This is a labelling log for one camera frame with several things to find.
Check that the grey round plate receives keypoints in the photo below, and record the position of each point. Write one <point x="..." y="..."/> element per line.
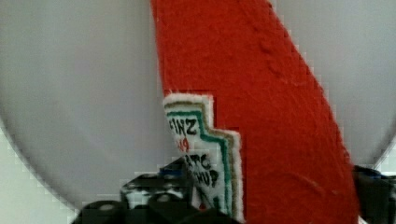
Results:
<point x="81" y="97"/>

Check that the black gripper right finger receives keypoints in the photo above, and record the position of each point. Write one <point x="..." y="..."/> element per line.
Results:
<point x="376" y="193"/>

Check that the red felt ketchup bottle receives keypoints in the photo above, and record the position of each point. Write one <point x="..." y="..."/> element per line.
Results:
<point x="248" y="116"/>

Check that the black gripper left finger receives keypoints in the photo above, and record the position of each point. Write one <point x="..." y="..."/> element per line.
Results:
<point x="160" y="198"/>

